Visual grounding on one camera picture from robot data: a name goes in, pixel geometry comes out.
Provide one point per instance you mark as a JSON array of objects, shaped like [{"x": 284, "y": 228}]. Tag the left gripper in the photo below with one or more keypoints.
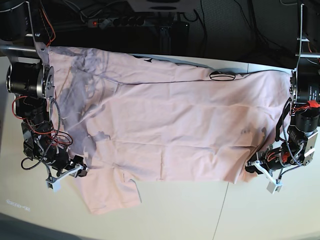
[{"x": 270, "y": 160}]

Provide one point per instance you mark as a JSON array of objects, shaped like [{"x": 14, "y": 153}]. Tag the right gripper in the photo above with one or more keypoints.
[{"x": 62, "y": 162}]

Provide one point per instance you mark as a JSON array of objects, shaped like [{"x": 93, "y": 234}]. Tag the pink T-shirt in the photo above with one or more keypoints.
[{"x": 139, "y": 119}]

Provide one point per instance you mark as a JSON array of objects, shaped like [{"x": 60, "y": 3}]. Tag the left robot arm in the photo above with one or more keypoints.
[{"x": 297, "y": 126}]

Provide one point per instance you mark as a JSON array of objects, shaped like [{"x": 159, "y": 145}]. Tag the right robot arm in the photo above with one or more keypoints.
[{"x": 25, "y": 36}]

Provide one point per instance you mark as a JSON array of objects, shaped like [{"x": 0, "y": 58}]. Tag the black power strip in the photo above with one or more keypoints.
[{"x": 127, "y": 21}]

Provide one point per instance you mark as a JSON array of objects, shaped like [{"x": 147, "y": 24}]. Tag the black box under table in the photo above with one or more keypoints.
[{"x": 180, "y": 30}]

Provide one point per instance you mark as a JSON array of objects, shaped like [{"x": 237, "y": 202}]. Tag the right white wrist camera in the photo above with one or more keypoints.
[{"x": 54, "y": 183}]

